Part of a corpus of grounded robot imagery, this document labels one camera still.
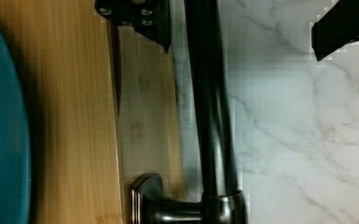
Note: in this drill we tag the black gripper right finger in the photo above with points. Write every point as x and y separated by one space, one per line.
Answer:
337 28

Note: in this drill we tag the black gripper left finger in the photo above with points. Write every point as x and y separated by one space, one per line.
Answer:
150 18

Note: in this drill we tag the black drawer handle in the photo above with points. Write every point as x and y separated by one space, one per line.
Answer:
222 201

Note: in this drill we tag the wooden drawer cabinet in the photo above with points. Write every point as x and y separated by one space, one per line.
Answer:
101 110

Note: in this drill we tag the teal plate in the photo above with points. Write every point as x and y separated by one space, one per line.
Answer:
15 149

